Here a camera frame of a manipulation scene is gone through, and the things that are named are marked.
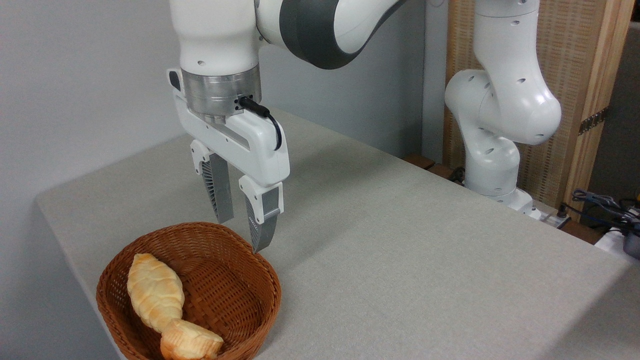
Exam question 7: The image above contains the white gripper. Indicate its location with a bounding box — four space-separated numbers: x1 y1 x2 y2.
167 68 291 254

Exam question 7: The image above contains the braided golden bread loaf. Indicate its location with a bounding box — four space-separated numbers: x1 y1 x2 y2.
126 253 186 334

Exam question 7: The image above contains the brown wicker basket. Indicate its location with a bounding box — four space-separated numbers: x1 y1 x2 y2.
96 222 282 360

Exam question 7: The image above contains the small pale bread roll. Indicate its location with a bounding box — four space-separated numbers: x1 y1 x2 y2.
160 318 225 360

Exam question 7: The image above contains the brown wooden ledge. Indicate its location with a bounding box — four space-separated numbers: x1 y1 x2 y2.
402 153 466 186

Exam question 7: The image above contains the bamboo folding screen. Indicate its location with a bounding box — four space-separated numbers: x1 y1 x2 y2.
442 0 636 223

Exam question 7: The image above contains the dark metal screen hinge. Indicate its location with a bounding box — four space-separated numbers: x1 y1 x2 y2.
578 106 610 136

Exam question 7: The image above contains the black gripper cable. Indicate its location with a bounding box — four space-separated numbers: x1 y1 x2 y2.
238 96 283 152

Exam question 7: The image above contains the bundle of dark cables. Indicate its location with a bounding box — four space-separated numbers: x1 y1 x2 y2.
571 188 640 231

